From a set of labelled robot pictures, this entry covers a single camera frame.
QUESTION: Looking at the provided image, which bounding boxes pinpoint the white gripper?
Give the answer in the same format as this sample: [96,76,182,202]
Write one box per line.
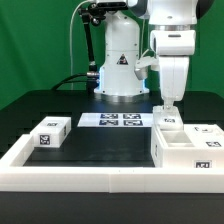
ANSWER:
[150,30,196,112]

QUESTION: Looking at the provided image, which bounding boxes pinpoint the white cabinet body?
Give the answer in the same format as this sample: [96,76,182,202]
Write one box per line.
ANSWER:
[151,126,224,168]

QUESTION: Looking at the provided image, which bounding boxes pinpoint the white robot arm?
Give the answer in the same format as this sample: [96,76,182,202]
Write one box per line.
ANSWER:
[93,0,215,110]

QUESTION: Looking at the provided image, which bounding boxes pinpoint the white marker tag sheet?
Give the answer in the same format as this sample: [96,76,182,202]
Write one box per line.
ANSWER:
[78,113,153,128]

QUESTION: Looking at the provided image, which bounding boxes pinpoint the small white box part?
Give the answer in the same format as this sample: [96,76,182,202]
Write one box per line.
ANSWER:
[30,116,71,148]

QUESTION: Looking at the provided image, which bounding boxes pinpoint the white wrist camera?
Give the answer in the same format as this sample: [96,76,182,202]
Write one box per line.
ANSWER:
[134,56,159,80]

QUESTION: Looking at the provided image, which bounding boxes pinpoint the black cable bundle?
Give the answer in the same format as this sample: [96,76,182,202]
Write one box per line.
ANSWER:
[51,73,100,91]

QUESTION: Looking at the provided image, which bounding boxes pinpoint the white cable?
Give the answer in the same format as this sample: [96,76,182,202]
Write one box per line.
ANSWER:
[69,0,93,90]

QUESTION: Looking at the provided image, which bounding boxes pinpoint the white U-shaped fence frame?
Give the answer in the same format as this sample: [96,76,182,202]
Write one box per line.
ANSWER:
[0,134,224,193]

